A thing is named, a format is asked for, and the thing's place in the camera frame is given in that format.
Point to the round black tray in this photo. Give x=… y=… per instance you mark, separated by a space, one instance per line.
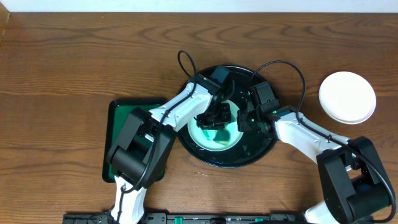
x=249 y=149

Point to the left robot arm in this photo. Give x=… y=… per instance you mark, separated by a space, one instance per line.
x=138 y=151

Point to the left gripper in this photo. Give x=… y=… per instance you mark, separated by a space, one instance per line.
x=212 y=118

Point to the dark green sponge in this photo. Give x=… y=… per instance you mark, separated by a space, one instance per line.
x=222 y=137

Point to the white plate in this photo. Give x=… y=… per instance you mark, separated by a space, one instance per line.
x=347 y=94

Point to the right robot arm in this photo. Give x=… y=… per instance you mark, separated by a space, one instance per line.
x=353 y=179

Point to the mint plate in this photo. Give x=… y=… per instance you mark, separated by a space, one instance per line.
x=204 y=137
x=350 y=119

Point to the green rectangular water tray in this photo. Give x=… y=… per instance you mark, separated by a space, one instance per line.
x=118 y=111

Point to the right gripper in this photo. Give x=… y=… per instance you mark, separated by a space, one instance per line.
x=243 y=125

